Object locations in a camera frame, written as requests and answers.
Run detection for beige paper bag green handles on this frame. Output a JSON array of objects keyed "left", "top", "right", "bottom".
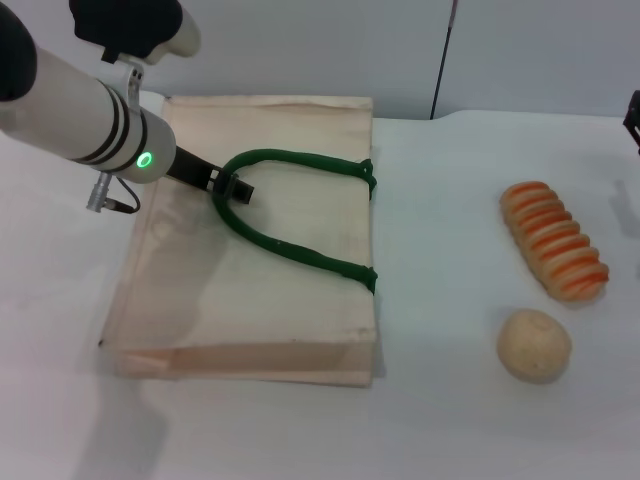
[{"left": 98, "top": 94, "right": 379, "bottom": 390}]

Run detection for left arm connector cable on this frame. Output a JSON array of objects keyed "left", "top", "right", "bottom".
[{"left": 84, "top": 172, "right": 142, "bottom": 214}]

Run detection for orange striped bread loaf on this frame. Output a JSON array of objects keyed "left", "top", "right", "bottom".
[{"left": 499, "top": 180, "right": 611, "bottom": 303}]

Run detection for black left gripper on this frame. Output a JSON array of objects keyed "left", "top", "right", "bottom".
[{"left": 166, "top": 145, "right": 257, "bottom": 204}]

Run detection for round egg yolk pastry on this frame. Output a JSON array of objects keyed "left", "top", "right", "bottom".
[{"left": 496, "top": 307, "right": 573, "bottom": 385}]

